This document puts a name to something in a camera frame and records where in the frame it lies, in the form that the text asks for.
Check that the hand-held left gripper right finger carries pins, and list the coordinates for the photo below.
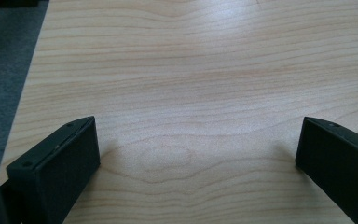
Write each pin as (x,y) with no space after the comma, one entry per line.
(338,168)

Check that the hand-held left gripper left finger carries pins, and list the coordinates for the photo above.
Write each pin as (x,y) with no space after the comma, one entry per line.
(56,168)

